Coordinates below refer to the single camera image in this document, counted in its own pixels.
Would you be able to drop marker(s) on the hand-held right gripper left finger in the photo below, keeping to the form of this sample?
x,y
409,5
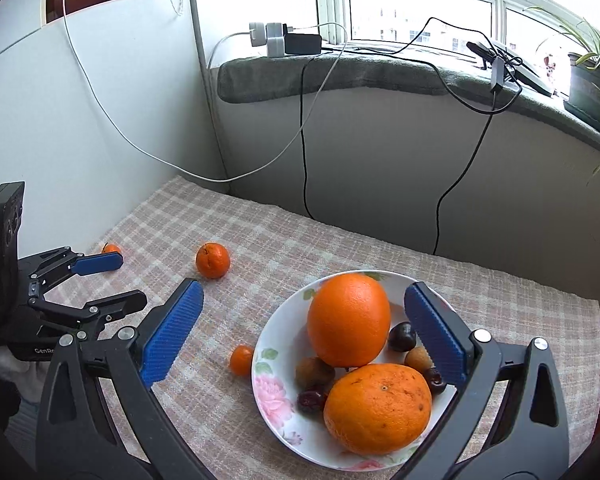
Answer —
x,y
172,332

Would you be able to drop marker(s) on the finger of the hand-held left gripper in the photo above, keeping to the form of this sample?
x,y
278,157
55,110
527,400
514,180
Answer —
x,y
120,305
100,263

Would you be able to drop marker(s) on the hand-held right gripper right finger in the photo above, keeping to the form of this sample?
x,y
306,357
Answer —
x,y
437,335

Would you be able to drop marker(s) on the brown longan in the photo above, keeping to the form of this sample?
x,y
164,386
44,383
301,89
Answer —
x,y
417,359
314,372

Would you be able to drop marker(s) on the dark red cherry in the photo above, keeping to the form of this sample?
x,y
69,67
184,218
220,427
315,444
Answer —
x,y
311,402
435,381
401,336

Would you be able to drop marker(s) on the large oval orange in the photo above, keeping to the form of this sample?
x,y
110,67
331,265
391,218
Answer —
x,y
349,320

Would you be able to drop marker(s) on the round orange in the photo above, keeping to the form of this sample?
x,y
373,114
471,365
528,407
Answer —
x,y
377,410

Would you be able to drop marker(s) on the white floral plate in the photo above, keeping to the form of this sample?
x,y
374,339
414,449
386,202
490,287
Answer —
x,y
280,340

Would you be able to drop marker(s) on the person's left hand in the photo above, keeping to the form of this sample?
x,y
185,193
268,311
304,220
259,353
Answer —
x,y
17,377

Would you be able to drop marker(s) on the small tangerine with stem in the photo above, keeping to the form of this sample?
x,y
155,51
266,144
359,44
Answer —
x,y
111,249

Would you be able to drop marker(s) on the small orange kumquat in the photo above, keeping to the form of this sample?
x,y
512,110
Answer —
x,y
242,360

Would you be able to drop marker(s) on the pink plaid tablecloth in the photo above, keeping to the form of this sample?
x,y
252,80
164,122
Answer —
x,y
330,240

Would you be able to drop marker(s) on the grey windowsill cushion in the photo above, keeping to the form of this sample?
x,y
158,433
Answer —
x,y
380,67

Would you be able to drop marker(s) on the white power adapter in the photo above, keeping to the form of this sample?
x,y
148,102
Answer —
x,y
257,34
276,40

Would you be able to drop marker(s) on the black electronic device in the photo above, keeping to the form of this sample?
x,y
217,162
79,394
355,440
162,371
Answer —
x,y
522,67

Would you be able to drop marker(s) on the potted spider plant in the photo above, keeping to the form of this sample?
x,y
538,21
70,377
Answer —
x,y
590,85

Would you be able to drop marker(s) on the black power adapter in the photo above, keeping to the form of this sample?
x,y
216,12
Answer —
x,y
302,44

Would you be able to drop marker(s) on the white window frame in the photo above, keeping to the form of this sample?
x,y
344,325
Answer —
x,y
337,5

